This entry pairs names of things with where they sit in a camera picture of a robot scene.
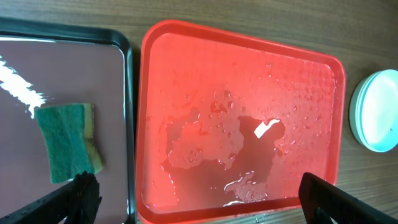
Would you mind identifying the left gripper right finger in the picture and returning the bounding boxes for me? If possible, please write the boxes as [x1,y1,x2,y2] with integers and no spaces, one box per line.
[298,172,397,224]

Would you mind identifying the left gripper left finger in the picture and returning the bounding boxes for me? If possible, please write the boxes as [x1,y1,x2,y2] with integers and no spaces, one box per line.
[1,171,102,224]

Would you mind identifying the green scrubbing sponge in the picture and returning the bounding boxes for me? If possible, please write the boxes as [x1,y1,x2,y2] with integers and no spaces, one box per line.
[35,103,104,184]

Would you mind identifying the light blue plate top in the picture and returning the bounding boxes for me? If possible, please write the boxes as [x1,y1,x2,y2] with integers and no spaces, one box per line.
[349,69,397,152]

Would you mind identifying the red plastic tray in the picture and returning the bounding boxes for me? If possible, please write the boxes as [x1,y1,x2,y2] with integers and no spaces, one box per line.
[136,20,346,223]

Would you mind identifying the black tray with red water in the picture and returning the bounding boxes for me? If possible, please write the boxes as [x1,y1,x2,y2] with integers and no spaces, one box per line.
[1,18,136,223]

